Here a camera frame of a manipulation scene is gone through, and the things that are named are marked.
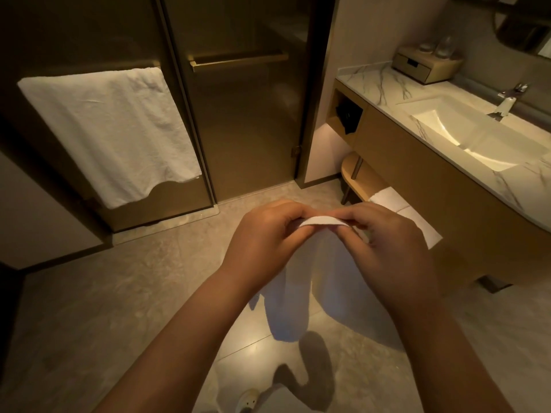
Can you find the person's right forearm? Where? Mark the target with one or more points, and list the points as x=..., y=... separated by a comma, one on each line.
x=447, y=361

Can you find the chrome faucet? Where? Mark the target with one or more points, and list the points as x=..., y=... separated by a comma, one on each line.
x=508, y=101

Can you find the person's right thumb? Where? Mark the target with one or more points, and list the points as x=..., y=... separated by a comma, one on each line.
x=354, y=238

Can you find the white sink basin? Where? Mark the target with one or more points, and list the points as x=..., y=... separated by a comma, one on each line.
x=469, y=128

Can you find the folded white towel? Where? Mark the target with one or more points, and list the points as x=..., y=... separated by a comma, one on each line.
x=419, y=221

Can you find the white hand towel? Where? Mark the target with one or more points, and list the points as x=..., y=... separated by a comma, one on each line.
x=297, y=305

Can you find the gold door hinge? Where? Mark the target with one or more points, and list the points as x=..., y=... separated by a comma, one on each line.
x=295, y=152

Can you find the white slipper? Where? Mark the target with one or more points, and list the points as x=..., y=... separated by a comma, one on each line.
x=249, y=400

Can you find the wooden vanity cabinet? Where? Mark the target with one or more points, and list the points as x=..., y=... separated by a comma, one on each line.
x=430, y=189

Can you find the wooden stool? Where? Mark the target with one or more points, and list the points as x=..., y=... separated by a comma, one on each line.
x=363, y=176

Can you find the glass shower door with towel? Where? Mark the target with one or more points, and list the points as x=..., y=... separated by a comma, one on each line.
x=64, y=34

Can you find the clear drinking glass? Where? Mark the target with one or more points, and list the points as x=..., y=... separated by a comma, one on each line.
x=444, y=48
x=425, y=47

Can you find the person's left thumb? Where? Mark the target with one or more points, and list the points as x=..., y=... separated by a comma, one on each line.
x=297, y=240

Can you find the beige drawer box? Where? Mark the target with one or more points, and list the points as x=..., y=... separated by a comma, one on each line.
x=424, y=66

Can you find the person's left forearm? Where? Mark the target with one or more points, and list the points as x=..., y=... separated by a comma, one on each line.
x=180, y=352

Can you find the person's right hand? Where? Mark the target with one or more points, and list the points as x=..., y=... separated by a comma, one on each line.
x=396, y=262

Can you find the wall mirror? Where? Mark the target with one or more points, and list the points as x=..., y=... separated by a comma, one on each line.
x=525, y=25

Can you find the large white bath towel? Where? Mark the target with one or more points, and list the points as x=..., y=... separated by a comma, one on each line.
x=116, y=133

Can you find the person's left hand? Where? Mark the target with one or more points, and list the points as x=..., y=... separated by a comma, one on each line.
x=258, y=245

